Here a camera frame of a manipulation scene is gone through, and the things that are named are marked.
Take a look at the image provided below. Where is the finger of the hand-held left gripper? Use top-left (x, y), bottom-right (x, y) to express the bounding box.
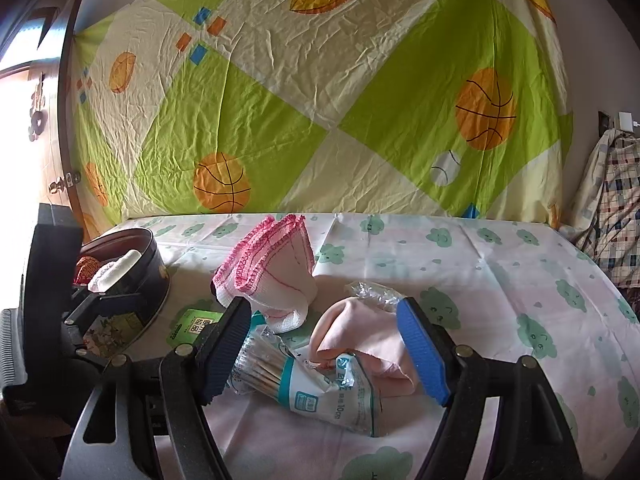
top-left (64, 291), bottom-right (145, 328)
top-left (59, 324), bottom-right (103, 361)

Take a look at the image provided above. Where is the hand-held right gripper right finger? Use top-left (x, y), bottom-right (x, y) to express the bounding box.
top-left (396, 297), bottom-right (583, 480)

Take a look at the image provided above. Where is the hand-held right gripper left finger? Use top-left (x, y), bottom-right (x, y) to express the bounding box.
top-left (62, 297), bottom-right (252, 480)

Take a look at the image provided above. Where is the white fluffy pompom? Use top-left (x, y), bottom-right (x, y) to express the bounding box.
top-left (89, 260), bottom-right (118, 293)

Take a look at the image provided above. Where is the red embroidered drawstring pouch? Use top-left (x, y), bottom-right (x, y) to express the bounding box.
top-left (75, 256), bottom-right (103, 286)

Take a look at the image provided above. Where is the green packet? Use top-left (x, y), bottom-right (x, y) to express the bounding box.
top-left (167, 308), bottom-right (226, 347)

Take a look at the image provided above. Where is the white gauze roll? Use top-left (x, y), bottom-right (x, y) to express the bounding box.
top-left (107, 250), bottom-right (142, 292)

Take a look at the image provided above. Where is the round metal cookie tin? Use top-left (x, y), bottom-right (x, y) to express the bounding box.
top-left (75, 227), bottom-right (171, 361)

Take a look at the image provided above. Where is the clear plastic bag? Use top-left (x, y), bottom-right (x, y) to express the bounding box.
top-left (345, 280), bottom-right (403, 313)

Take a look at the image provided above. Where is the pink cloth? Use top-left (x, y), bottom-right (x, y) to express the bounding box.
top-left (307, 296), bottom-right (417, 396)

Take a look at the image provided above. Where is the white pink-edged cloth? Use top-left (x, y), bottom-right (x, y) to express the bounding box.
top-left (211, 214), bottom-right (318, 333)

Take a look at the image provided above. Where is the cotton swab packet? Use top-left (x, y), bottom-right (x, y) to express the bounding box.
top-left (227, 325), bottom-right (383, 438)

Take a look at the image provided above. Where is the cloud print tablecloth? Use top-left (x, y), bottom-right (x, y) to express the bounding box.
top-left (92, 212), bottom-right (640, 480)

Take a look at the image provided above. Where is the wooden door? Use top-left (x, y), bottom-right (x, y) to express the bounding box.
top-left (0, 0), bottom-right (90, 228)

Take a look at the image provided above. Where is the dark door ornament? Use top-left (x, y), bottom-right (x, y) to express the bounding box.
top-left (27, 75), bottom-right (49, 143)

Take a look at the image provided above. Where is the plaid cloth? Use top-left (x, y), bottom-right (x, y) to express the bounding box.
top-left (557, 129), bottom-right (640, 288)

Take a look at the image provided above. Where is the brass door handle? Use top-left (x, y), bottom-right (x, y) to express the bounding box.
top-left (47, 172), bottom-right (81, 193)

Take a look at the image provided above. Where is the green basketball print wall sheet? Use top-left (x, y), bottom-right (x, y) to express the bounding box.
top-left (70, 0), bottom-right (576, 241)

